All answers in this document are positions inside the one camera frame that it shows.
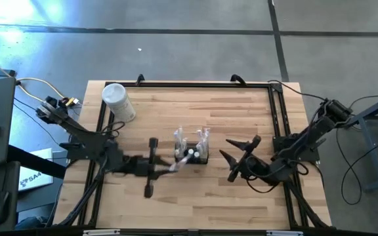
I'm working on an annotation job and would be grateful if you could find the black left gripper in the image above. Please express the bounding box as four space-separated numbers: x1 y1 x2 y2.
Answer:
125 137 177 199

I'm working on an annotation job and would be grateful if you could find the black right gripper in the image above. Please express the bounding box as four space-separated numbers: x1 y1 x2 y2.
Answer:
219 136 277 184

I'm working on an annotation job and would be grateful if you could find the orange toothbrush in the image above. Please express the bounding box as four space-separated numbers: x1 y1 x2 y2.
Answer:
168 153 194 174
180 137 189 158
203 127 211 151
196 129 203 155

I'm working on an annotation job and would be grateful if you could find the blue toothbrush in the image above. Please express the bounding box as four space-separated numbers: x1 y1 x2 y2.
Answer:
175 126 184 155
200 140 209 160

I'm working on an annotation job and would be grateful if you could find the white wipes canister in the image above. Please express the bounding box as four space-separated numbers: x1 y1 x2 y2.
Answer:
101 83 137 123

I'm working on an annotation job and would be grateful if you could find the black diagonal beam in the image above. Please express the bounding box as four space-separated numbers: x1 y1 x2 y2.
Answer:
7 145 67 180

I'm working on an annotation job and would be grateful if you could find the white printed box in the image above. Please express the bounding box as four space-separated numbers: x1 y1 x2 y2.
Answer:
17 147 54 192

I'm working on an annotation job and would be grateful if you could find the black wire caddy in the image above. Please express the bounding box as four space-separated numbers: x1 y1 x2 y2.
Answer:
174 141 210 165

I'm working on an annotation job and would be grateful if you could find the black right gripper cable loop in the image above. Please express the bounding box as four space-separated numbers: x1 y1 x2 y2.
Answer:
243 157 310 195

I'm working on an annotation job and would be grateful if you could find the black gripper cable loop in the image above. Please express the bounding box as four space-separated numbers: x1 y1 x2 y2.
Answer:
243 157 310 195
100 120 126 139

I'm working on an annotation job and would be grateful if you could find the black left gripper cable loop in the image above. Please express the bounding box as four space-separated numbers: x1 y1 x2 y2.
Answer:
100 120 126 139

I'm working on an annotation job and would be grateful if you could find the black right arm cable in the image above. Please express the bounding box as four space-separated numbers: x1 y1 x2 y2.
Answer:
266 79 327 102

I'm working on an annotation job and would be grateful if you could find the silver metal bracket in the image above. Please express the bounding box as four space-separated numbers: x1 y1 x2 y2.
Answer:
266 230 305 236
82 229 121 236

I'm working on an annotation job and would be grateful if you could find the black hanging cable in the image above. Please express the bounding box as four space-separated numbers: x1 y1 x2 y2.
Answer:
335 126 378 206

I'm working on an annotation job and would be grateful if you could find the yellow cable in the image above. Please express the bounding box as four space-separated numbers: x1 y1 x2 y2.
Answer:
0 54 78 108

